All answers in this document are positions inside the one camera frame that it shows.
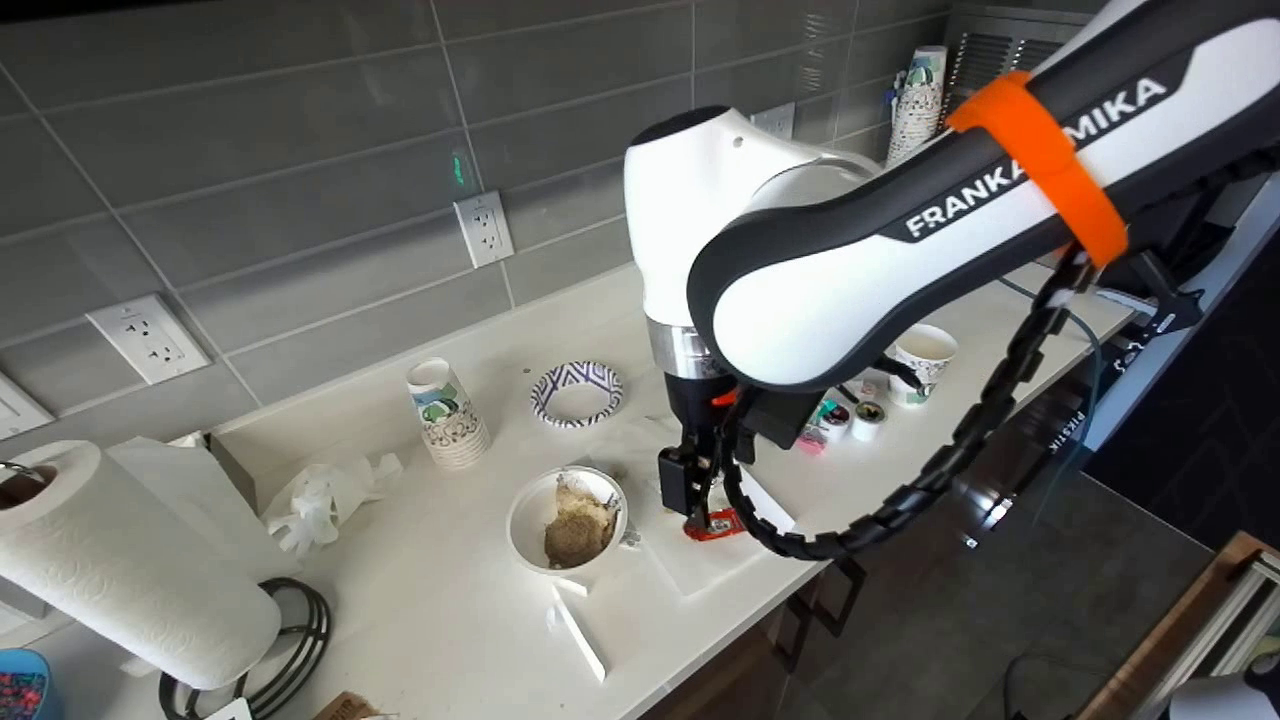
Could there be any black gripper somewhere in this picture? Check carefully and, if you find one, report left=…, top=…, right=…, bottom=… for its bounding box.
left=657, top=398, right=749, bottom=542

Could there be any red ketchup sachet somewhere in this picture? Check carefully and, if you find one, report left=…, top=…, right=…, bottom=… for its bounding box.
left=685, top=510, right=751, bottom=546

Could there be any white rectangular tray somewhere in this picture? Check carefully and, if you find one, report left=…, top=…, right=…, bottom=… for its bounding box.
left=625, top=467, right=803, bottom=606

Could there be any brown stained paper filter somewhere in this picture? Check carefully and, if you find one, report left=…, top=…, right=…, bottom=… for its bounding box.
left=542, top=467, right=627, bottom=571

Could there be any green-lid coffee pod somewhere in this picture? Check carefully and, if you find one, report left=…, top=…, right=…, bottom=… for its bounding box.
left=812, top=391, right=860, bottom=446

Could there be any white plastic strip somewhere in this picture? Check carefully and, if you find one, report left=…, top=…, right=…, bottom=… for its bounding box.
left=543, top=579, right=615, bottom=684

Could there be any white coffee pod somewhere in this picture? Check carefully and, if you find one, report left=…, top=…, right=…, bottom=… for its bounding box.
left=847, top=400, right=891, bottom=446

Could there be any blue patterned small bowl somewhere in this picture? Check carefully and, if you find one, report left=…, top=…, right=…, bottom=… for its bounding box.
left=528, top=358, right=632, bottom=432

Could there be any small printed paper cup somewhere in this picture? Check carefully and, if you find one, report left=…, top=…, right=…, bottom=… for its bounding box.
left=403, top=358, right=490, bottom=478

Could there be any crumpled clear plastic bag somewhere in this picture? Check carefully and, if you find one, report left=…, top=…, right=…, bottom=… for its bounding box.
left=261, top=448, right=408, bottom=565

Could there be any robot mounting table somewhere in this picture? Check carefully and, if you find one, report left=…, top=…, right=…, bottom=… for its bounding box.
left=1078, top=174, right=1280, bottom=460

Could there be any tall paper cup stack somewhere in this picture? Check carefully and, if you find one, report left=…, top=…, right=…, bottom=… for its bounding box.
left=884, top=46, right=955, bottom=167

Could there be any paper towel roll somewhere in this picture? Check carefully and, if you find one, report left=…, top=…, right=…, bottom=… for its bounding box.
left=0, top=432, right=291, bottom=698

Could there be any blue patterned dish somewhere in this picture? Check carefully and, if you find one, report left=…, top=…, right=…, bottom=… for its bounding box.
left=0, top=649, right=61, bottom=720

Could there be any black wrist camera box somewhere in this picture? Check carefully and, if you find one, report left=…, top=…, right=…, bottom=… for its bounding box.
left=736, top=386, right=812, bottom=455

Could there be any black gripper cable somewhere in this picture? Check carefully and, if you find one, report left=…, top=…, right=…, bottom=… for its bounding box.
left=718, top=243, right=1111, bottom=565

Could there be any white wall outlet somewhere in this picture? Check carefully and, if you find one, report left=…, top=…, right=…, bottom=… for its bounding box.
left=85, top=294, right=216, bottom=390
left=448, top=188, right=520, bottom=272

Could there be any black wire towel holder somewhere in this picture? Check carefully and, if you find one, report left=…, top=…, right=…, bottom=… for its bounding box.
left=158, top=571, right=336, bottom=720

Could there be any wooden furniture frame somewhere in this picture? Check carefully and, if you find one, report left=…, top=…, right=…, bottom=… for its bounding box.
left=1073, top=528, right=1280, bottom=720

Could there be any orange arm strap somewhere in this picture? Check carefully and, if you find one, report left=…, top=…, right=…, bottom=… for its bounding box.
left=943, top=68, right=1136, bottom=272

